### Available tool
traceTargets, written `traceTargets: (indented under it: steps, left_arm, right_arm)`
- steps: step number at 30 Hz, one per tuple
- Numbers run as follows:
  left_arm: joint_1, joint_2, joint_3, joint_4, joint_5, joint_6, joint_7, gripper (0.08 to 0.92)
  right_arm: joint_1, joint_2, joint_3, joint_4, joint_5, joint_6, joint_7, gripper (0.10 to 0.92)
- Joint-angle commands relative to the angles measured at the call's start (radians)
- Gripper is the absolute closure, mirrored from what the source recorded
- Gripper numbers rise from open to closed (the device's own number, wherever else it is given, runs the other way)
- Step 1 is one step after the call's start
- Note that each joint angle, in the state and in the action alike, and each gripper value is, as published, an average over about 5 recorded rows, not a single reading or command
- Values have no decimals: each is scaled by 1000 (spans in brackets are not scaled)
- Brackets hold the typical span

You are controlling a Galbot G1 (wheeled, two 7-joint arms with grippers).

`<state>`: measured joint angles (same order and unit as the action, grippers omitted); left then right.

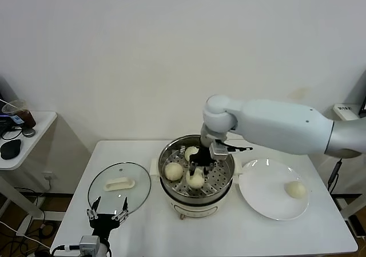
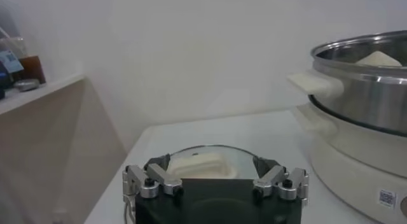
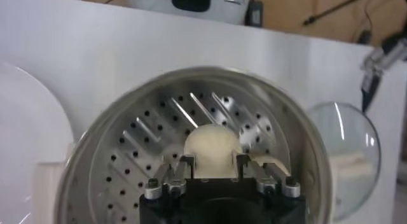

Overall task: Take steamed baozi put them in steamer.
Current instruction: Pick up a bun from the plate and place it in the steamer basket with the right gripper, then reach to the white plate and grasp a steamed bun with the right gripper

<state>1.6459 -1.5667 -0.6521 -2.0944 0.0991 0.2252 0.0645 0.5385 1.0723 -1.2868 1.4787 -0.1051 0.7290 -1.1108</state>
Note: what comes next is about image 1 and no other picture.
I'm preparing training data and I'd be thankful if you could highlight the white round plate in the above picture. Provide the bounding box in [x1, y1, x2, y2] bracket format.
[238, 158, 310, 220]

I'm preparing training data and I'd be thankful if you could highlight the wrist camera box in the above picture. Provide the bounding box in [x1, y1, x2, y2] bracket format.
[79, 235, 101, 254]
[209, 142, 229, 160]

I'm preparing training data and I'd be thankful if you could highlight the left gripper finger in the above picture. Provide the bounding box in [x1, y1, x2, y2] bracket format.
[86, 196, 101, 220]
[112, 197, 129, 222]

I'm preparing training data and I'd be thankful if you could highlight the white steamed baozi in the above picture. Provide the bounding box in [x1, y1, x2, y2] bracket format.
[284, 181, 307, 199]
[184, 146, 200, 162]
[185, 170, 205, 190]
[164, 162, 184, 182]

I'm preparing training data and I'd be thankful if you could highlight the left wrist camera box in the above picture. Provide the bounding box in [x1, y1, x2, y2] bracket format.
[79, 235, 101, 254]

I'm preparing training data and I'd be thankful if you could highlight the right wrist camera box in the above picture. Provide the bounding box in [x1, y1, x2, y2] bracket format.
[209, 142, 229, 160]

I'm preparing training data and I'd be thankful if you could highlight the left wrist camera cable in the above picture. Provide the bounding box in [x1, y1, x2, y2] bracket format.
[50, 244, 81, 255]

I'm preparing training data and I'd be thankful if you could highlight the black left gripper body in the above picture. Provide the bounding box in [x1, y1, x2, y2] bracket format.
[87, 213, 121, 238]

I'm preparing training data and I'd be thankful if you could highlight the stainless steel steamer basket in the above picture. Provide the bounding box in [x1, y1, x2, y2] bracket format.
[158, 135, 236, 201]

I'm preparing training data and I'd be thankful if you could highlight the black floor cable bundle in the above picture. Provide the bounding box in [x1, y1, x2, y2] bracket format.
[0, 187, 59, 257]

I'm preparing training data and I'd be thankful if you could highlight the thin black desk cable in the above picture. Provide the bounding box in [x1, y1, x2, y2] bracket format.
[0, 125, 24, 140]

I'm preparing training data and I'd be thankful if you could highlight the glass lid with cream handle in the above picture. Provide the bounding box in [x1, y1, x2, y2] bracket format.
[87, 162, 152, 219]

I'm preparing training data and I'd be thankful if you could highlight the dark device with blue light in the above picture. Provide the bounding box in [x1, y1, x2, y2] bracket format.
[0, 113, 18, 131]

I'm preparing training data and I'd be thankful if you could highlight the white side table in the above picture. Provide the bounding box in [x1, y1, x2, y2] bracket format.
[0, 111, 92, 222]

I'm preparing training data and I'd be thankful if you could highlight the black computer mouse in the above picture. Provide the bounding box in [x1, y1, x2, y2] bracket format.
[1, 139, 23, 160]

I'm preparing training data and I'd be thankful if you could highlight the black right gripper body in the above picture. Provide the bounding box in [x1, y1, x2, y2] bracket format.
[190, 142, 215, 169]

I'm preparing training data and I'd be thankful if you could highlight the black cable with adapter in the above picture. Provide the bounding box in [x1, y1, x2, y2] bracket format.
[327, 158, 343, 195]

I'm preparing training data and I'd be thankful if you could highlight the dark monitor edge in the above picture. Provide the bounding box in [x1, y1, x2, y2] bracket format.
[357, 70, 366, 118]

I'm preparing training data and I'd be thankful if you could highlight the plastic iced coffee cup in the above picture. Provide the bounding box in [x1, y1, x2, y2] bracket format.
[2, 99, 37, 129]

